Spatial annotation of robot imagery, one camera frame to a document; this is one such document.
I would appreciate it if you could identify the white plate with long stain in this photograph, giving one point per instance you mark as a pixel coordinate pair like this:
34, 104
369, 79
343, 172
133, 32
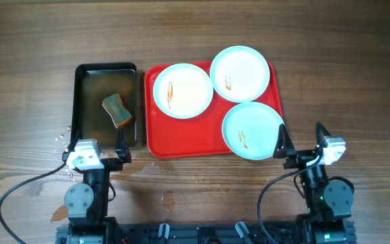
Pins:
183, 91

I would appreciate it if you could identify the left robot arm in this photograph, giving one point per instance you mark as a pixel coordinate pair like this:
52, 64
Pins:
87, 202

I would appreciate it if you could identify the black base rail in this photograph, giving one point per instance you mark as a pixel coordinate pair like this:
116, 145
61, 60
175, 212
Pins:
282, 232

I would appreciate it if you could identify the green orange sponge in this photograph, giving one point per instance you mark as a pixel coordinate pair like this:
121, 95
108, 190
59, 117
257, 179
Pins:
115, 107

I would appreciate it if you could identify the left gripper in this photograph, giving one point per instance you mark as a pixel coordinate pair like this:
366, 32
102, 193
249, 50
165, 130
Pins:
122, 151

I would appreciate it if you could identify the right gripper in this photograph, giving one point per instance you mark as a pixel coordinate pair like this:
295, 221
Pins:
299, 157

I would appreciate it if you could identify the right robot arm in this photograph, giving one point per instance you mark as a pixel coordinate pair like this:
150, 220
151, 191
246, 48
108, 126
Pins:
329, 199

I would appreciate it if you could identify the black water tray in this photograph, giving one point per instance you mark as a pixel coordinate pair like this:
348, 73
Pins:
92, 84

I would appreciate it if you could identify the red plastic tray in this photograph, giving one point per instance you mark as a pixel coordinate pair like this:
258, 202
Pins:
168, 137

